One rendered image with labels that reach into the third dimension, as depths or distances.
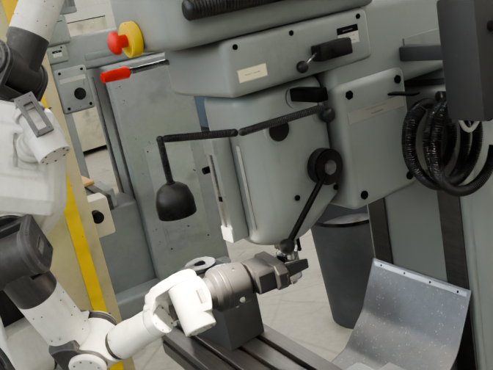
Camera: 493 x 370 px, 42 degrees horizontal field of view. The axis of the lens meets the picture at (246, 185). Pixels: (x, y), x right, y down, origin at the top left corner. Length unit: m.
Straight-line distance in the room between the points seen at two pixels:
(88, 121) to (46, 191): 8.37
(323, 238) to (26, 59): 2.16
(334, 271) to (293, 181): 2.19
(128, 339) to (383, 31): 0.81
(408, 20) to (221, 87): 0.45
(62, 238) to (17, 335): 1.29
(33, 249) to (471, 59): 0.84
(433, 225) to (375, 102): 0.39
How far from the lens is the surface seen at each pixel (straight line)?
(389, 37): 1.34
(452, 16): 1.14
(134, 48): 1.12
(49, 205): 1.33
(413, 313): 1.66
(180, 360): 1.89
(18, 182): 1.33
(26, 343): 1.75
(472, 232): 1.50
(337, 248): 3.29
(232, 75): 1.10
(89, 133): 9.71
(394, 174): 1.35
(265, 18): 1.13
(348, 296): 3.43
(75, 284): 3.05
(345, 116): 1.25
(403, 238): 1.65
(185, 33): 1.05
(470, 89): 1.14
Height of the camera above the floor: 1.80
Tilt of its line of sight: 16 degrees down
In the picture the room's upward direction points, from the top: 12 degrees counter-clockwise
